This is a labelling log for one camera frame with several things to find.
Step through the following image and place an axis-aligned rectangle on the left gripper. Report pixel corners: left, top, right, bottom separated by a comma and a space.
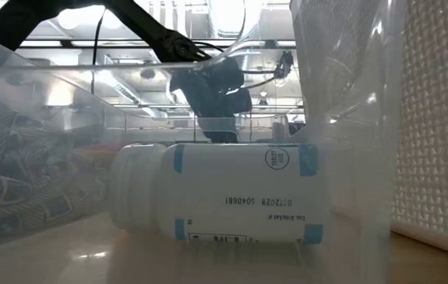
170, 57, 254, 144

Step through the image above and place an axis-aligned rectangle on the white pill bottle blue label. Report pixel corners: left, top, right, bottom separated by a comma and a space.
107, 142, 330, 245

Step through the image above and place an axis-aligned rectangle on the grey patterned cloth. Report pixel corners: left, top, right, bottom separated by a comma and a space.
0, 88, 110, 248

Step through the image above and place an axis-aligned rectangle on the clear plastic container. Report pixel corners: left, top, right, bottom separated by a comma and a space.
0, 0, 406, 284

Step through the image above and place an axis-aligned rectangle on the white perforated plastic basket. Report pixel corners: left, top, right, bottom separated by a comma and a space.
289, 0, 448, 262

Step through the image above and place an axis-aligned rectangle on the thin black gantry frame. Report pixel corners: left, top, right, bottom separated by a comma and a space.
113, 103, 304, 143

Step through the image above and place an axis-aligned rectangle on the black overhead camera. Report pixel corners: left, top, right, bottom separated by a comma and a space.
274, 50, 295, 79

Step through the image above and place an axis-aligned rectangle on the silver ceiling air duct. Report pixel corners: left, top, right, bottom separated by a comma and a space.
207, 0, 263, 99

